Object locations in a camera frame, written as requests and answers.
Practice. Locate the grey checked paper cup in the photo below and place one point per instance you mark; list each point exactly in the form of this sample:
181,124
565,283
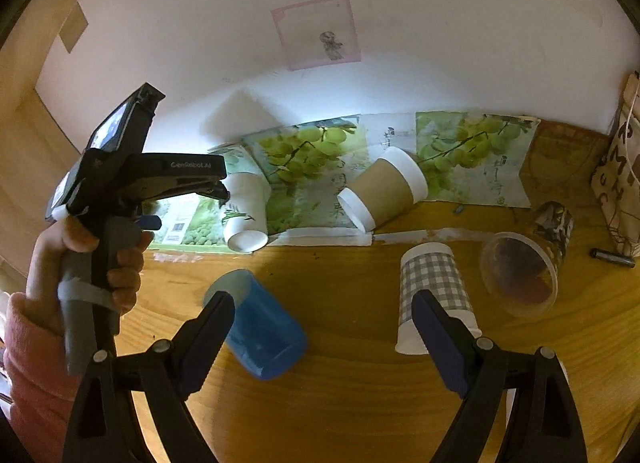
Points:
431,266

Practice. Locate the wooden desk with shelves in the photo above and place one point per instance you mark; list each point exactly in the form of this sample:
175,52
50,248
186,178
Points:
351,398

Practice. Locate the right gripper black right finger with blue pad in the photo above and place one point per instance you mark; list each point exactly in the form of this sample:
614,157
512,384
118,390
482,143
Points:
544,424

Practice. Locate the clear plastic cup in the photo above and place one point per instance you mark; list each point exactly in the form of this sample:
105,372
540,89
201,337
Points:
521,269

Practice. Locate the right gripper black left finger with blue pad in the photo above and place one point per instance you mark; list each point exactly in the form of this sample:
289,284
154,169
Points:
104,425

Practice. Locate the brown sleeve paper cup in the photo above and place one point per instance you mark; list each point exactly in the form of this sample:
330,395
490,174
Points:
391,185

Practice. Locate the black pen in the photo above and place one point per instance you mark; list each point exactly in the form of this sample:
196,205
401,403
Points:
612,258

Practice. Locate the blue plastic cup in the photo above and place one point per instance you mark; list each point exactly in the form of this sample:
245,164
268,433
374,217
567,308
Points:
264,337

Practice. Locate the person's left hand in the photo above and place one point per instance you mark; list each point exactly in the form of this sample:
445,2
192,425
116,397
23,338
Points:
41,301

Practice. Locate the pink sleeve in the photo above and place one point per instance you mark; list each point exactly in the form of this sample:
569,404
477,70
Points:
43,393

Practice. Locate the white bamboo print paper cup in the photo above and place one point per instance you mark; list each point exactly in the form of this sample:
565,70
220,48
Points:
243,217

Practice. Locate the grape print poster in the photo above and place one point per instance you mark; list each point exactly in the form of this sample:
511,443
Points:
468,158

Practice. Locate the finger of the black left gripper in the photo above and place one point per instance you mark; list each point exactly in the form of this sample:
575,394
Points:
149,222

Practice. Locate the letter print fabric bag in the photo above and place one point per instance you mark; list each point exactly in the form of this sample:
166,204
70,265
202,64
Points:
615,180

